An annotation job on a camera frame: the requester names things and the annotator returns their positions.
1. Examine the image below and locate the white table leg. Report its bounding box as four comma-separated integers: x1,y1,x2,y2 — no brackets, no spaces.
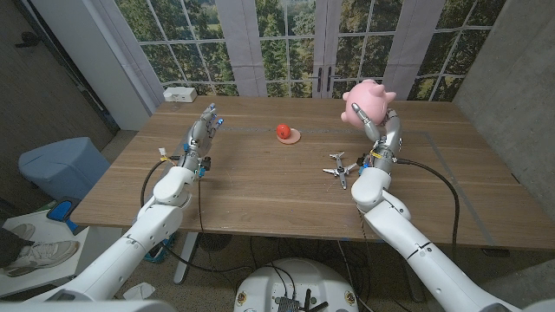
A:
173,231,199,286

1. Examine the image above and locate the black round ribbed disc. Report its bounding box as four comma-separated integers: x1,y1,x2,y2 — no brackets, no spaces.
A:
197,232,233,252

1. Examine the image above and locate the pink plastic piggy bank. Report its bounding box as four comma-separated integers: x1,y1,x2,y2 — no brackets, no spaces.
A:
340,78,398,130

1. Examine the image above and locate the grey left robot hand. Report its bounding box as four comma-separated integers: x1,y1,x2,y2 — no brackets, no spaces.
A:
178,102,225,174

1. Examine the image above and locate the crumpled white paper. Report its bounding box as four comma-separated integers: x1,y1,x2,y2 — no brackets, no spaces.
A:
122,282,156,302

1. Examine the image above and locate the white floor platform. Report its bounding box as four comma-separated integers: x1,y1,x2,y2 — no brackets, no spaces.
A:
0,210,123,298

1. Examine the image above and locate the teal hose coil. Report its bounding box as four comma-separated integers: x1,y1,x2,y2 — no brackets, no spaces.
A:
145,236,177,264

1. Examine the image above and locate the black door handle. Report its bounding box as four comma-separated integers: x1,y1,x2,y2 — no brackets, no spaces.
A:
14,30,41,49

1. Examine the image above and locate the blue-grey bin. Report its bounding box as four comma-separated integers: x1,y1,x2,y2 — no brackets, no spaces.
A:
17,136,112,201

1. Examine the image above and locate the dark trouser leg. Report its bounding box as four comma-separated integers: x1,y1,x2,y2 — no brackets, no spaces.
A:
0,228,28,269

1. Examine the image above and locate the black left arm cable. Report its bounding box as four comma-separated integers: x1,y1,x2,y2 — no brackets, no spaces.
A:
139,154,265,275

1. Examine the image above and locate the printed window backdrop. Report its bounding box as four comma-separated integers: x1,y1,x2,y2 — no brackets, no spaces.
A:
90,0,508,103

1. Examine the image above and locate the grey toy airplane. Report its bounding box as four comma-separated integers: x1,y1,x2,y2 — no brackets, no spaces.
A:
322,151,359,191

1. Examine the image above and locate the round white robot base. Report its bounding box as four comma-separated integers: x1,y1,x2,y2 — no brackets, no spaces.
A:
233,257,360,312

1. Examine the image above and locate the white plastic box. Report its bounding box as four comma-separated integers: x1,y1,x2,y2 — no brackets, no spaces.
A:
162,86,198,104

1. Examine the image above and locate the white sneaker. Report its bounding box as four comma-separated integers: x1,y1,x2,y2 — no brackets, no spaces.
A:
2,239,81,278
6,223,36,242

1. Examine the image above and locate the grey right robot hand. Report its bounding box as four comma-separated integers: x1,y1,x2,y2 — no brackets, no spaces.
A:
350,102,403,174

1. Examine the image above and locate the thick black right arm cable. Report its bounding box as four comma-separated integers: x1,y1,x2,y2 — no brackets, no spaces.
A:
395,158,460,251

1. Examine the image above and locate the blue black floor pedal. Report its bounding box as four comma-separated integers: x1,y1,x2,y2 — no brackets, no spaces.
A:
46,198,82,235

